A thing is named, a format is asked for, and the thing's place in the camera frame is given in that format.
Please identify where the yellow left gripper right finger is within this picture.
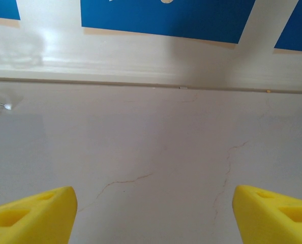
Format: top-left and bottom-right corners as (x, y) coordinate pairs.
(231, 185), (302, 244)

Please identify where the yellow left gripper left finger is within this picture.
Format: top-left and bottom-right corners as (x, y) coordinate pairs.
(0, 186), (78, 244)

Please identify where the blue stethoscope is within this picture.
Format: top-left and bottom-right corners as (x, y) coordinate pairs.
(0, 100), (13, 123)

